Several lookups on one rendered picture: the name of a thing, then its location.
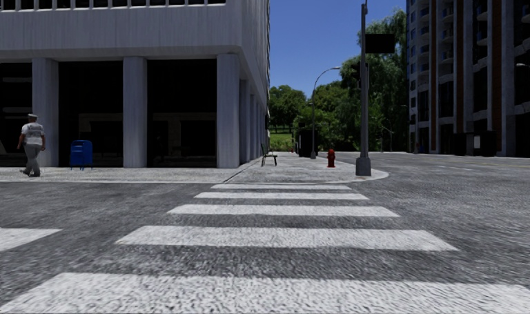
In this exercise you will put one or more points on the green bench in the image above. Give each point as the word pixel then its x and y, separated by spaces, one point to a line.
pixel 268 156

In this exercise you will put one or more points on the black bus shelter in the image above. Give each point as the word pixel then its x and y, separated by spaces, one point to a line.
pixel 306 142
pixel 480 143

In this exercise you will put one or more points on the grey street lamp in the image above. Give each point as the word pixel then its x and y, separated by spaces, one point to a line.
pixel 388 136
pixel 313 119

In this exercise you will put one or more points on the red fire hydrant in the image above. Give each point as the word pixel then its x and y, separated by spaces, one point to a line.
pixel 331 158

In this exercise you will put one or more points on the trees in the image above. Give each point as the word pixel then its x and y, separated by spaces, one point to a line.
pixel 343 107

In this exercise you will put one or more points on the traffic light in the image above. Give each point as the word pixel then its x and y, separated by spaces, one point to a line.
pixel 364 107

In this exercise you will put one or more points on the pale concrete building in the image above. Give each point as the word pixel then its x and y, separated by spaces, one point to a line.
pixel 136 24

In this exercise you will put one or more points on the blue letter box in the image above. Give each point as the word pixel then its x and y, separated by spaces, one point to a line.
pixel 81 152

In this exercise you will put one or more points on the grey and brown tower building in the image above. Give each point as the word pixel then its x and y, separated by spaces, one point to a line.
pixel 468 65

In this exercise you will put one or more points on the person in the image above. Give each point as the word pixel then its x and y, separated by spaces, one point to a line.
pixel 32 142

